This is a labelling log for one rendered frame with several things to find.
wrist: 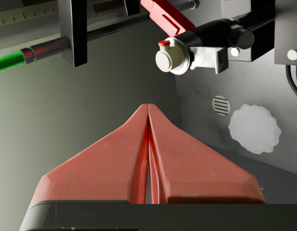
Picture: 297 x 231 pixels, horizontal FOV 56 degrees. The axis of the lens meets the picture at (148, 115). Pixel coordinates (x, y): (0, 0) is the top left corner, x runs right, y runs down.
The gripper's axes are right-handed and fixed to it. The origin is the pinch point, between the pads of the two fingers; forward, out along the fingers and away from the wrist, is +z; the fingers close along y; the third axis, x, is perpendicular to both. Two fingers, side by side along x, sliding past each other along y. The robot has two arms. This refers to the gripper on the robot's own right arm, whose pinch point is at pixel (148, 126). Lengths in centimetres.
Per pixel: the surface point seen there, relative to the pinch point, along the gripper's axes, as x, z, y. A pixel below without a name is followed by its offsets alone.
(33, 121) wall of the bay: 18.3, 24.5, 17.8
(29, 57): 5.7, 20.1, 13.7
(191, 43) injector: -0.2, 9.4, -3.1
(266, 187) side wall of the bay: 31.7, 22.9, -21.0
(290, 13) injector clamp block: 0.0, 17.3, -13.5
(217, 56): -0.6, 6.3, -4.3
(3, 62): 5.4, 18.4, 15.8
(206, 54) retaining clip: 0.0, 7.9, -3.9
